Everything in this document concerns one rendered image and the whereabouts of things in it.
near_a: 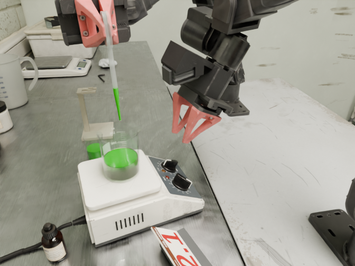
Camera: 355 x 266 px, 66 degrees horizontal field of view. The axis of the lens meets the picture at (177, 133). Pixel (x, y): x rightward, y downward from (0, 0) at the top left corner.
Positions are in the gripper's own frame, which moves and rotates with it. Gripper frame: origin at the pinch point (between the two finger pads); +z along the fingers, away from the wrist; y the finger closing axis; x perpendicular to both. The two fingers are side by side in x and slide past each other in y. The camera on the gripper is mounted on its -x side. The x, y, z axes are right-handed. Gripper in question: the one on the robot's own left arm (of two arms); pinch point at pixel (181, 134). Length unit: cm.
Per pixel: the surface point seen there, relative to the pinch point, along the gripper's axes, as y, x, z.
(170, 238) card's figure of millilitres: 13.4, -5.7, 11.7
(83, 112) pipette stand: -29.1, -4.4, 12.4
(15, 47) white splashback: -110, -4, 23
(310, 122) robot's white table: 1.4, 46.2, -12.5
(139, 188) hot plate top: 6.3, -9.6, 7.7
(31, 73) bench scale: -84, -3, 24
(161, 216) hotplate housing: 9.1, -4.7, 11.5
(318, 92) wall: -62, 192, -32
